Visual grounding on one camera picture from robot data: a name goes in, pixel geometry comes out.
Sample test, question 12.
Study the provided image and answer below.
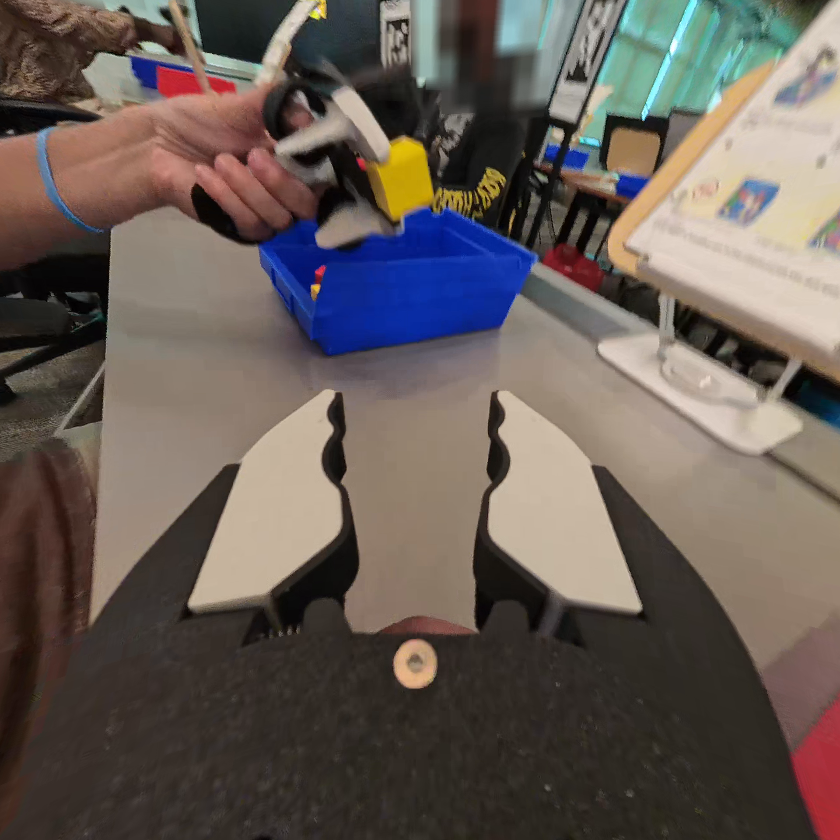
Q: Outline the white board stand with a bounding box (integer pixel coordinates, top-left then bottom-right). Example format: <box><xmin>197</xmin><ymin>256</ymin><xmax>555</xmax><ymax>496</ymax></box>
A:
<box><xmin>598</xmin><ymin>292</ymin><xmax>804</xmax><ymax>456</ymax></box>

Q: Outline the grey desk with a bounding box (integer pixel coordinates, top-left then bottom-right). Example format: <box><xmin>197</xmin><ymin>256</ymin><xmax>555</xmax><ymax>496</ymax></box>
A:
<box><xmin>92</xmin><ymin>53</ymin><xmax>840</xmax><ymax>683</ymax></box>

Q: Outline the small red plastic bin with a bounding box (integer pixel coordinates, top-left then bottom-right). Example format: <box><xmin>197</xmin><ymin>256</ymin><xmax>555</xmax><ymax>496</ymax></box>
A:
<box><xmin>155</xmin><ymin>66</ymin><xmax>240</xmax><ymax>99</ymax></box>

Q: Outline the red bag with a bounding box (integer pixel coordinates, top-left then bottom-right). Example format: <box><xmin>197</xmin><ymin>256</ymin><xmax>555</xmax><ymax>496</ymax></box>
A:
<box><xmin>542</xmin><ymin>245</ymin><xmax>607</xmax><ymax>295</ymax></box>

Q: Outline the person's left forearm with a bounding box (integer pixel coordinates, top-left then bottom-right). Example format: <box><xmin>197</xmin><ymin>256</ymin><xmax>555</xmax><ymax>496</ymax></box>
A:
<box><xmin>0</xmin><ymin>112</ymin><xmax>165</xmax><ymax>273</ymax></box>

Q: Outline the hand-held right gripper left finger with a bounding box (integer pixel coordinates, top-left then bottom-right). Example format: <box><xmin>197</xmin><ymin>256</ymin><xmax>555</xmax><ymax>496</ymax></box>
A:
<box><xmin>188</xmin><ymin>392</ymin><xmax>359</xmax><ymax>628</ymax></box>

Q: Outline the instruction sheet board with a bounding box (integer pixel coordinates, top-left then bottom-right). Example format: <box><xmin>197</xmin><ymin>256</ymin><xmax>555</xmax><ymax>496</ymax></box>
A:
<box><xmin>607</xmin><ymin>0</ymin><xmax>840</xmax><ymax>384</ymax></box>

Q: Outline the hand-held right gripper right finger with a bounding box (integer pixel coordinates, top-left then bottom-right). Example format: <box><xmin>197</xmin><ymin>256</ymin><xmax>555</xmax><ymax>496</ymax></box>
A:
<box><xmin>473</xmin><ymin>390</ymin><xmax>644</xmax><ymax>628</ymax></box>

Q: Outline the small tag board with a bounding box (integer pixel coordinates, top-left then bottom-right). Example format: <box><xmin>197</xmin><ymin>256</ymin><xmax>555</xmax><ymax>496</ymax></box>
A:
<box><xmin>378</xmin><ymin>0</ymin><xmax>413</xmax><ymax>69</ymax></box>

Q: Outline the blue wristband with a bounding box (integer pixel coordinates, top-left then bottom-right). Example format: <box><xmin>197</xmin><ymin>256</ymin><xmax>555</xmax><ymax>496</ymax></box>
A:
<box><xmin>36</xmin><ymin>126</ymin><xmax>109</xmax><ymax>236</ymax></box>

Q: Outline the person's left hand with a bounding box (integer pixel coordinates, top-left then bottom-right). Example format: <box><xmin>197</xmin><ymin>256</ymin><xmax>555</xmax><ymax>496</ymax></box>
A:
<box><xmin>145</xmin><ymin>90</ymin><xmax>322</xmax><ymax>241</ymax></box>

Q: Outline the person's brown clothing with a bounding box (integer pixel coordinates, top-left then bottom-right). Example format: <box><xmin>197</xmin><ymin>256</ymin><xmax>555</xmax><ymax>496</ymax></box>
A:
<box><xmin>0</xmin><ymin>440</ymin><xmax>99</xmax><ymax>815</ymax></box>

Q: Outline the yellow wooden block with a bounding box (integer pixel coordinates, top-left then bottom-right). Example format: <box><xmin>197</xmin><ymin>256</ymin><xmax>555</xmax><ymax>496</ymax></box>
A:
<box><xmin>365</xmin><ymin>137</ymin><xmax>435</xmax><ymax>224</ymax></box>

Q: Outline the large tag board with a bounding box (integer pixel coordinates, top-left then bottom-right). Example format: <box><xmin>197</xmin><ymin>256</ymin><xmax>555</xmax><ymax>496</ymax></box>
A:
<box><xmin>545</xmin><ymin>0</ymin><xmax>631</xmax><ymax>128</ymax></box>

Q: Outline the black office chair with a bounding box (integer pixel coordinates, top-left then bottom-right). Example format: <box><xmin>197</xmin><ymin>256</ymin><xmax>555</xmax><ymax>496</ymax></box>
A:
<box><xmin>0</xmin><ymin>99</ymin><xmax>109</xmax><ymax>408</ymax></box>

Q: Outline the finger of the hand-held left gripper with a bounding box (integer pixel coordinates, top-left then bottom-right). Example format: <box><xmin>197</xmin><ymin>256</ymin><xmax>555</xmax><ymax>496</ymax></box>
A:
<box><xmin>272</xmin><ymin>86</ymin><xmax>395</xmax><ymax>187</ymax></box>
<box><xmin>315</xmin><ymin>204</ymin><xmax>403</xmax><ymax>250</ymax></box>

